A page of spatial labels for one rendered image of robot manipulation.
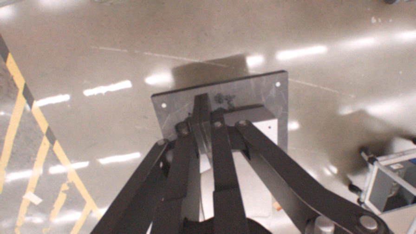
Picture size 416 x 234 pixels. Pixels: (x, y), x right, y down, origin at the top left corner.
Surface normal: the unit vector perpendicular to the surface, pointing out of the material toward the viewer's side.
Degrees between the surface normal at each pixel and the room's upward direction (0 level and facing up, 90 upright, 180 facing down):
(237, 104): 0
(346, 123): 0
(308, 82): 0
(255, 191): 73
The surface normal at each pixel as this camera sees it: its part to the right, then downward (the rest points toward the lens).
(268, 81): 0.07, 0.40
